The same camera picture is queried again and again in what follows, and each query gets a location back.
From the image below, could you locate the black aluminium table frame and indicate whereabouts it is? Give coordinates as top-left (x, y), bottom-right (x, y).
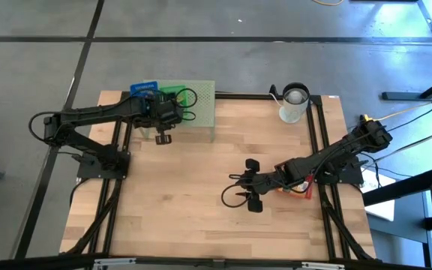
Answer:
top-left (60, 90), bottom-right (377, 263)

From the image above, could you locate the blue plastic basket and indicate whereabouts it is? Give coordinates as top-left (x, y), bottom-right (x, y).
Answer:
top-left (129, 80), bottom-right (160, 113)

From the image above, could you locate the green perforated metal shelf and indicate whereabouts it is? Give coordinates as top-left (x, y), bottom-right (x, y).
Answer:
top-left (134, 79), bottom-right (217, 143)

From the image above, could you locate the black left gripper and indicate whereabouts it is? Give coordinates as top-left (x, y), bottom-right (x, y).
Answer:
top-left (142, 95), bottom-right (185, 146)

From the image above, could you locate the black side desk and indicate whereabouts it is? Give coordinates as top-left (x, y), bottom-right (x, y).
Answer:
top-left (361, 69), bottom-right (432, 270)

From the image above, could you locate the white paper sheet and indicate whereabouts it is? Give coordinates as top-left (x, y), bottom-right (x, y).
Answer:
top-left (364, 172), bottom-right (396, 222)

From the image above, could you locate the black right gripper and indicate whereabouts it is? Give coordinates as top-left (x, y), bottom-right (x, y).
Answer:
top-left (229, 158), bottom-right (288, 214)

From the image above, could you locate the green plastic basket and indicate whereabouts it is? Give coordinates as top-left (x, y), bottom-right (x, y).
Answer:
top-left (157, 85), bottom-right (190, 113)

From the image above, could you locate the black rig beam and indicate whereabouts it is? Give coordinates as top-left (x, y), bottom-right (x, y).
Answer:
top-left (0, 253), bottom-right (432, 270)

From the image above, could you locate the red plastic basket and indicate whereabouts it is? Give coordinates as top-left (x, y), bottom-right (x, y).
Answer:
top-left (275, 179), bottom-right (315, 201)

